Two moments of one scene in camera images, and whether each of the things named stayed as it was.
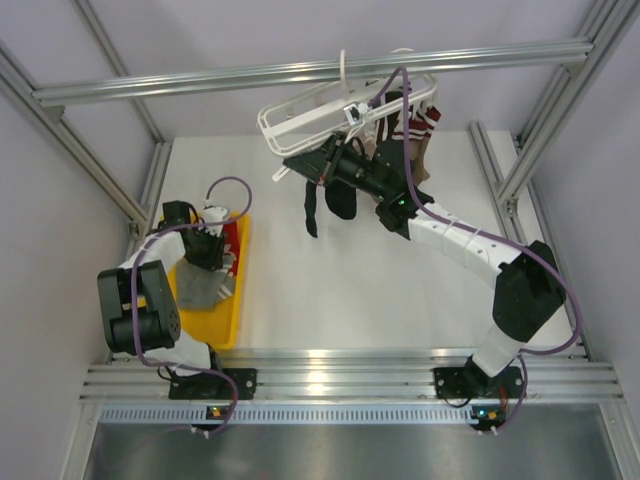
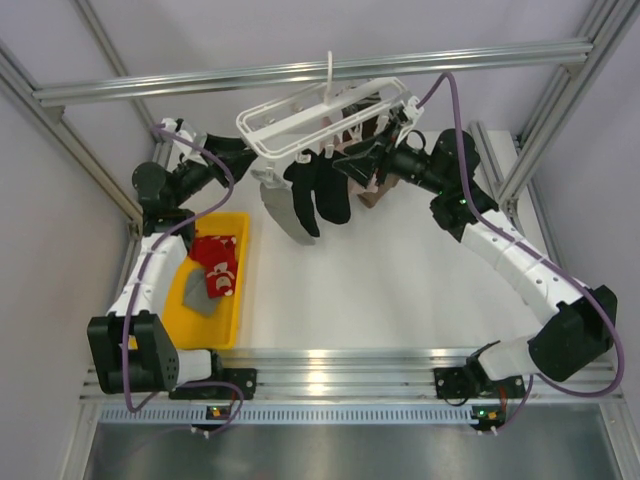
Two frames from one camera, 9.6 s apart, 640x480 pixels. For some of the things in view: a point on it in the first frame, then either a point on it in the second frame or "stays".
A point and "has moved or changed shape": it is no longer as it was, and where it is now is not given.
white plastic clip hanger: (298, 122) has moved or changed shape
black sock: (309, 205) has moved or changed shape
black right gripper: (320, 165) to (379, 149)
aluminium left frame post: (15, 78) stays
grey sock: (200, 288) to (278, 198)
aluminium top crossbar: (350, 71) stays
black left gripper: (213, 260) to (224, 148)
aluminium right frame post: (607, 23) stays
